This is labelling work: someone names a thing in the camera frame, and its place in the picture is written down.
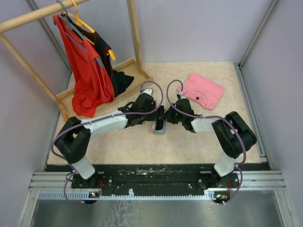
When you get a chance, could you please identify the pink folded t-shirt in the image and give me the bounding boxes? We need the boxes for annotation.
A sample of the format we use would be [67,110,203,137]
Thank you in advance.
[182,73,225,110]

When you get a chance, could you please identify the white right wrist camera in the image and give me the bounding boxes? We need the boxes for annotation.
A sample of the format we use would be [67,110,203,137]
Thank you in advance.
[177,94,186,100]

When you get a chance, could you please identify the wooden clothes rack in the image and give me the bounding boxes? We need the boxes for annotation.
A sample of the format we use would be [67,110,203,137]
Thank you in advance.
[0,0,153,120]

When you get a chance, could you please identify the red tank top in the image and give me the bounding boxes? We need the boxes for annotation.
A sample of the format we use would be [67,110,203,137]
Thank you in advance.
[52,14,116,118]

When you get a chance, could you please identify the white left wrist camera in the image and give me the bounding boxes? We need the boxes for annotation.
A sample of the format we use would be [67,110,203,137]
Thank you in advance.
[140,88,153,96]

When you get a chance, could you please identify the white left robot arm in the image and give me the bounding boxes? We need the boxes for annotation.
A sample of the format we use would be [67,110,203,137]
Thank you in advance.
[53,88,157,188]

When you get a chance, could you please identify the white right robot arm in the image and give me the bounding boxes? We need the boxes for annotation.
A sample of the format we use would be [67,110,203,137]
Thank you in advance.
[163,98,257,187]

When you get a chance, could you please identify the yellow clothes hanger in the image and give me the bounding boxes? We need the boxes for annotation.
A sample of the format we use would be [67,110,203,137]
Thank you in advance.
[65,0,116,61]

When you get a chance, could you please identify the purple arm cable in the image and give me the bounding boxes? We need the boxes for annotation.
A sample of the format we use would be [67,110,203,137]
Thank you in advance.
[52,80,164,207]
[166,79,247,205]

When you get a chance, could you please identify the grey clothes hanger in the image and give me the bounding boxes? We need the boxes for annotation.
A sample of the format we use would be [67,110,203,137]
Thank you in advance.
[53,0,104,72]

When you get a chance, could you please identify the pink glasses case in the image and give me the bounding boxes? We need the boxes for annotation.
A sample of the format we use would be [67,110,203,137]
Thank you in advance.
[151,120,166,135]

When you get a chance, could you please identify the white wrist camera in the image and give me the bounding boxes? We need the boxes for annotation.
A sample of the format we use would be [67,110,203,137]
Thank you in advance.
[140,88,153,96]
[177,94,186,100]

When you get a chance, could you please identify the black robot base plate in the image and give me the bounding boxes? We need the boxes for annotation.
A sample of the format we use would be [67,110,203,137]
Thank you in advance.
[45,162,240,205]

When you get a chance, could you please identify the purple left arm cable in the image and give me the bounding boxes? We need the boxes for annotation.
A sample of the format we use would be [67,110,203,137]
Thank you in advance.
[52,80,164,207]

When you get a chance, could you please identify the black sunglasses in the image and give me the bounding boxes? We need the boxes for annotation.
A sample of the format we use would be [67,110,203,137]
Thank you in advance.
[155,119,166,130]

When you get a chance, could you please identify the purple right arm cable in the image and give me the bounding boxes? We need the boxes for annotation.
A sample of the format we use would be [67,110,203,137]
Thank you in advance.
[166,79,247,205]

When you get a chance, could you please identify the dark navy garment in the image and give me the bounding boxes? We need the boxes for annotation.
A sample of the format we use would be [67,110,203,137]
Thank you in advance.
[78,27,134,96]

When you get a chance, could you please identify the black glasses case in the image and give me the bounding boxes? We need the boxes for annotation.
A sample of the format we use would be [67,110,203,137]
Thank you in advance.
[156,105,165,119]

